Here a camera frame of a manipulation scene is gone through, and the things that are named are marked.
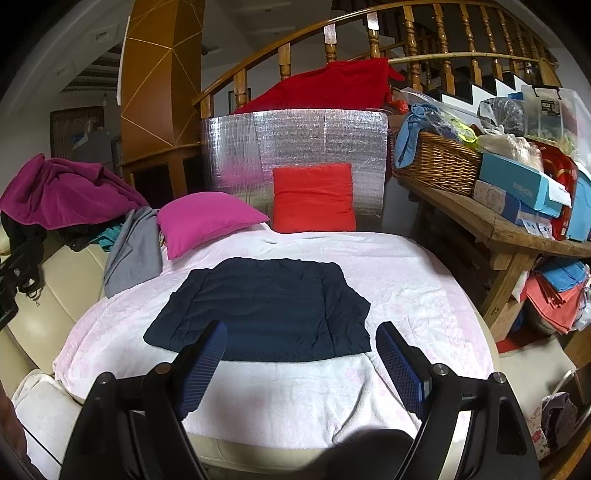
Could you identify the white patterned box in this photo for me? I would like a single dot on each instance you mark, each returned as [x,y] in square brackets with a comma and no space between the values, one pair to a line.
[494,198]

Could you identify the grey garment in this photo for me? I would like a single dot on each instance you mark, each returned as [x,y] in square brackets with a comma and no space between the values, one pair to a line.
[134,254]

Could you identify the wicker basket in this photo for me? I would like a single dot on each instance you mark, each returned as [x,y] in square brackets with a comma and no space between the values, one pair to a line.
[438,161]

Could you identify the purple cloth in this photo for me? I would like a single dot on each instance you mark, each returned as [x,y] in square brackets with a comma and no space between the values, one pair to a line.
[558,417]

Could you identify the teal cardboard box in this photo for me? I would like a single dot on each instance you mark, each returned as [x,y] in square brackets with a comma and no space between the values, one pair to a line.
[517,180]

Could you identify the pale pink blanket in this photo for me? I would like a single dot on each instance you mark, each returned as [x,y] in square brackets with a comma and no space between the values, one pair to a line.
[277,401]

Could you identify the clear plastic storage box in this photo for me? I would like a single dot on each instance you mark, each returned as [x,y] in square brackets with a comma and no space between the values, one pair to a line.
[554,113]

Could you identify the silver foil insulation mat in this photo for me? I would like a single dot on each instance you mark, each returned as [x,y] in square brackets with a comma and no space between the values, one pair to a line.
[300,138]

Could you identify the staircase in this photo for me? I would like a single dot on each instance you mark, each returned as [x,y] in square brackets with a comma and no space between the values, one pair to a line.
[480,87]

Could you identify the red cloth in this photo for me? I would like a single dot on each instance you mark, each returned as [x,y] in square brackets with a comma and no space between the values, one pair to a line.
[323,87]

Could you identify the black garment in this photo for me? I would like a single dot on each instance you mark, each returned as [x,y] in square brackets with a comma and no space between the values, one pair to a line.
[27,235]

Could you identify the dark wall hanging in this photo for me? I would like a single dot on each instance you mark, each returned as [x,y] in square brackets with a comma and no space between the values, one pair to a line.
[69,134]

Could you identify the blue box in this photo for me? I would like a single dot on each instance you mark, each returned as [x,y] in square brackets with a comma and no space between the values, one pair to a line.
[582,207]

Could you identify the clear plastic bag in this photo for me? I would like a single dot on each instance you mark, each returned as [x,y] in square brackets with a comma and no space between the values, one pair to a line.
[452,124]

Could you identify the cream leather sofa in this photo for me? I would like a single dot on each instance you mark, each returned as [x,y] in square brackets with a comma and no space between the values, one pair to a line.
[60,286]

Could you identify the teal garment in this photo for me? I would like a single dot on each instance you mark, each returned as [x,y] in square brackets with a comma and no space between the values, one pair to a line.
[110,236]

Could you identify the blue folded towel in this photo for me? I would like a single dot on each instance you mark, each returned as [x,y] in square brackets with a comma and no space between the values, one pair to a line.
[561,274]

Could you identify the wooden pillar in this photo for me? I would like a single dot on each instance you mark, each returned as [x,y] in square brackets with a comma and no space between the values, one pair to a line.
[157,83]

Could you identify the red pillow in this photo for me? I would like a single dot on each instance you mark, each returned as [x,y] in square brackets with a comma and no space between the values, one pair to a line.
[314,198]

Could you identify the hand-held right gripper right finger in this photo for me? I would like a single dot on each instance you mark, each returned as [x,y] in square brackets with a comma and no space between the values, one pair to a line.
[401,369]

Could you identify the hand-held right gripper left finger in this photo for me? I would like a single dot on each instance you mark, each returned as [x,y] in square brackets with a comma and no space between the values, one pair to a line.
[203,364]

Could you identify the light blue cloth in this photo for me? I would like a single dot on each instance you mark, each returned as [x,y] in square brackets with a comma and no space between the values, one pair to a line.
[408,138]

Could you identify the wooden bench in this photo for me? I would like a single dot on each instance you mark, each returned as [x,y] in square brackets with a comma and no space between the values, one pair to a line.
[508,235]

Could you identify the framed wall picture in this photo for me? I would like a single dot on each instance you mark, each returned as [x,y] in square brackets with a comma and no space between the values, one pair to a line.
[239,98]

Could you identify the magenta pillow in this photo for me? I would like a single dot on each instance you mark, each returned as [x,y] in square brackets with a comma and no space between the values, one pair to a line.
[207,221]

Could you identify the wooden stair railing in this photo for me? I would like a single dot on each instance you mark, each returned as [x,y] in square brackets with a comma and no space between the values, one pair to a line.
[286,50]

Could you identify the magenta fleece garment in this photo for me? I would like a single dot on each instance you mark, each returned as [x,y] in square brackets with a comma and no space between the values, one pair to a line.
[60,194]

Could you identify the grey plastic bag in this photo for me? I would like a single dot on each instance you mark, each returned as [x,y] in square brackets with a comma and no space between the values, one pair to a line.
[501,115]

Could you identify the navy puffer jacket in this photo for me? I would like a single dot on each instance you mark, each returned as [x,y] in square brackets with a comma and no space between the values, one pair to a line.
[268,309]

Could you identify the red bag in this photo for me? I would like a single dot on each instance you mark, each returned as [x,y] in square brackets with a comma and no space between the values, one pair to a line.
[561,194]

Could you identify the floral cloth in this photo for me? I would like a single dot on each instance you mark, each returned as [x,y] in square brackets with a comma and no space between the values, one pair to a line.
[538,436]

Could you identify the coral folded cloth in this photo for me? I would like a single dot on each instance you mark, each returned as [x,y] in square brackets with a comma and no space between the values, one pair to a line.
[554,304]

